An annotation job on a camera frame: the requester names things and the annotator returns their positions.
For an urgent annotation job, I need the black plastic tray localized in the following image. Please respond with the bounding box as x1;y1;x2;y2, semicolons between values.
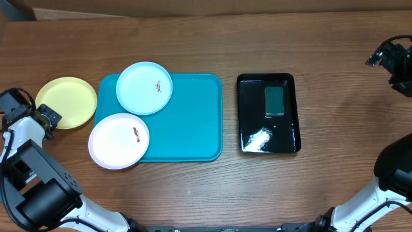
237;73;301;153

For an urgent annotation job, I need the green sponge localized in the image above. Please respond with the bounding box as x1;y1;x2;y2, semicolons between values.
265;86;285;117

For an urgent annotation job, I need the yellow-green plate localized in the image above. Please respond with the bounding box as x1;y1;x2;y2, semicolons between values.
35;77;97;130

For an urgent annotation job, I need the white plate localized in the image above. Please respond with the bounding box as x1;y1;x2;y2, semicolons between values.
88;113;150;170

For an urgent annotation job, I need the teal plastic tray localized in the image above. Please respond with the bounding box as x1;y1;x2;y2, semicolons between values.
93;73;223;163

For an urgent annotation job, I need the light blue plate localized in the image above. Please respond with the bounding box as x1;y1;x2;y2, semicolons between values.
116;61;173;115

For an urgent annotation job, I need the cardboard sheet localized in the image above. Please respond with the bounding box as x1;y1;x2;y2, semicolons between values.
24;0;411;17

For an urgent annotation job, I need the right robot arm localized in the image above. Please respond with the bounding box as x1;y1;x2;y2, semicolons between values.
298;35;411;232

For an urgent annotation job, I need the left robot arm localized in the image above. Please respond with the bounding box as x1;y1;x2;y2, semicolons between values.
1;104;144;231

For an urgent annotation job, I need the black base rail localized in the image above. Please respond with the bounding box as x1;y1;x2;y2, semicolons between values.
145;222;315;232

